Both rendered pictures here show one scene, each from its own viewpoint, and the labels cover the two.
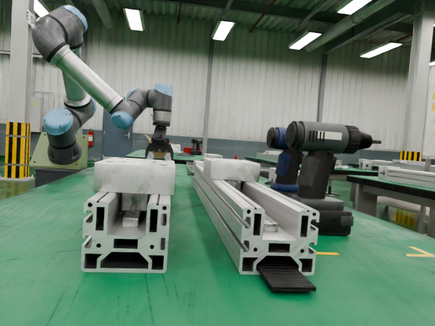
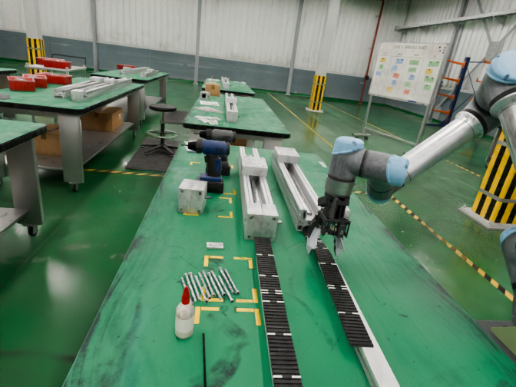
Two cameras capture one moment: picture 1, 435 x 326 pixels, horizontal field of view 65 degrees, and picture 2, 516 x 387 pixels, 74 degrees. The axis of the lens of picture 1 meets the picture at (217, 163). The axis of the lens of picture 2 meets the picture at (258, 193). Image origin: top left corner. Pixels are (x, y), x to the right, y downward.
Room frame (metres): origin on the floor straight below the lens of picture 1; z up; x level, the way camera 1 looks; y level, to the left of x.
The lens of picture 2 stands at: (2.29, 0.03, 1.33)
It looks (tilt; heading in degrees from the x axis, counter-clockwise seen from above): 21 degrees down; 181
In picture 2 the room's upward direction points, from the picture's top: 8 degrees clockwise
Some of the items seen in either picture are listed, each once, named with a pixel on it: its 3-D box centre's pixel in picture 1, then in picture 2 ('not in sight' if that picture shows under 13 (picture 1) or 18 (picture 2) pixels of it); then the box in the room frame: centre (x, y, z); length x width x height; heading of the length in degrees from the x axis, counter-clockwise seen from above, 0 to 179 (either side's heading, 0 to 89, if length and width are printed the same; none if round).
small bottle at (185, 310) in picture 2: not in sight; (185, 310); (1.75, -0.09, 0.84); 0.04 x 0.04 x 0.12
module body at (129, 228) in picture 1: (147, 190); (292, 182); (0.80, 0.16, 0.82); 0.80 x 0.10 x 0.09; 8
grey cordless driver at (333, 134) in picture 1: (333, 178); (213, 151); (0.70, -0.24, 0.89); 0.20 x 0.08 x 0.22; 100
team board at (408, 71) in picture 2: not in sight; (398, 98); (-4.47, 2.31, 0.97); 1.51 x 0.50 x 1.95; 29
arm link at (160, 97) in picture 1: (162, 97); (346, 158); (1.40, 0.24, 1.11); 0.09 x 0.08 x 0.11; 68
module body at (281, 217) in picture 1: (227, 194); (251, 178); (0.83, -0.03, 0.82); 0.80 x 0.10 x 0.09; 8
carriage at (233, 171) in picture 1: (228, 174); (253, 168); (0.83, -0.03, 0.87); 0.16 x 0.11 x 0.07; 8
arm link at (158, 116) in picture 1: (161, 117); (340, 186); (1.40, 0.24, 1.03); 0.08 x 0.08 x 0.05
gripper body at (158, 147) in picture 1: (160, 137); (334, 213); (1.41, 0.24, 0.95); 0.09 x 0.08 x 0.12; 8
